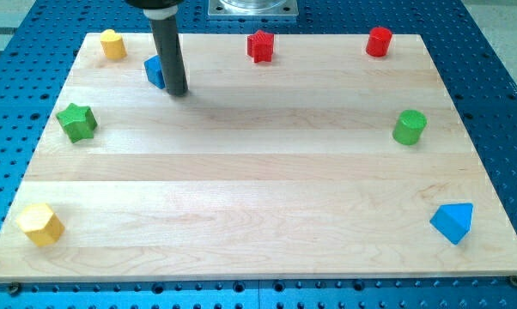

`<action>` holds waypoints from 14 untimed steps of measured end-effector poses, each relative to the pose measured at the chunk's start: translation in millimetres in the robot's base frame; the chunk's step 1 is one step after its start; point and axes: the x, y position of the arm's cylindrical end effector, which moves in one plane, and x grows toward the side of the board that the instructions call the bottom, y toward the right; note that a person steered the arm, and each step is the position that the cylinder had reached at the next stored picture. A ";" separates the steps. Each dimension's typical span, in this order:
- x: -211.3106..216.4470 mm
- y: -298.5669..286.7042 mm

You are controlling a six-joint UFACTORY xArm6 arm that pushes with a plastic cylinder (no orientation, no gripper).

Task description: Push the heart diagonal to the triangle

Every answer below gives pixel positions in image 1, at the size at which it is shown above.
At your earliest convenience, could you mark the yellow hexagon block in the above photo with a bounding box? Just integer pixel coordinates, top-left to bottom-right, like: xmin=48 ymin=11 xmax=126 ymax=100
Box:
xmin=15 ymin=203 xmax=65 ymax=247

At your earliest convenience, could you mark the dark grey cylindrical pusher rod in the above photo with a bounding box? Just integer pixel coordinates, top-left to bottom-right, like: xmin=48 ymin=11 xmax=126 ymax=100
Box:
xmin=143 ymin=5 xmax=188 ymax=96

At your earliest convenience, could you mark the light wooden board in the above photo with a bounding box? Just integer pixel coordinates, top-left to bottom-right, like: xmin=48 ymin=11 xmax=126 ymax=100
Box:
xmin=0 ymin=33 xmax=517 ymax=282

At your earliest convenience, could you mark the black robot arm end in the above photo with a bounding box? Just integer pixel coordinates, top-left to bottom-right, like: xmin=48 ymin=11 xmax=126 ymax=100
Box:
xmin=125 ymin=0 xmax=184 ymax=9

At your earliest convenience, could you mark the red star block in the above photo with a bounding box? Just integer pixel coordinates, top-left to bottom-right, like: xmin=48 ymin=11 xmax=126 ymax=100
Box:
xmin=246 ymin=30 xmax=275 ymax=63

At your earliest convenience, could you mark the red cylinder block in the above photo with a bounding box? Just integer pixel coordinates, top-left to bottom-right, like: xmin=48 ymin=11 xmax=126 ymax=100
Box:
xmin=366 ymin=27 xmax=392 ymax=58

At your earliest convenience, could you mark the yellow heart block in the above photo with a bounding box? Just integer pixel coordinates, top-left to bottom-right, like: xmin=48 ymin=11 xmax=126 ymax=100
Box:
xmin=100 ymin=29 xmax=127 ymax=60

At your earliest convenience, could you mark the blue cube block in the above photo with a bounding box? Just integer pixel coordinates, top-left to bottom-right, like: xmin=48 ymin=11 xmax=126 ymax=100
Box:
xmin=143 ymin=55 xmax=165 ymax=89

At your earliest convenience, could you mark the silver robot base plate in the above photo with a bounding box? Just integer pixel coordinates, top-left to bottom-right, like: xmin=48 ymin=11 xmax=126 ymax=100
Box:
xmin=208 ymin=0 xmax=299 ymax=17

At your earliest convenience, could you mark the green star block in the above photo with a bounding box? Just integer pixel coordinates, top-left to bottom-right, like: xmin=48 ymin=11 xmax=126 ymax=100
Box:
xmin=56 ymin=103 xmax=97 ymax=143

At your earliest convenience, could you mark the green cylinder block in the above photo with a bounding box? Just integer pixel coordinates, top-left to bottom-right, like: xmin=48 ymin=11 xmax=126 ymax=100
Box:
xmin=392 ymin=110 xmax=428 ymax=146

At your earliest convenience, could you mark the blue triangle block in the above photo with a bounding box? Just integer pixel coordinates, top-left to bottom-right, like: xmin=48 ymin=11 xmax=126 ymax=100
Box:
xmin=429 ymin=203 xmax=473 ymax=245

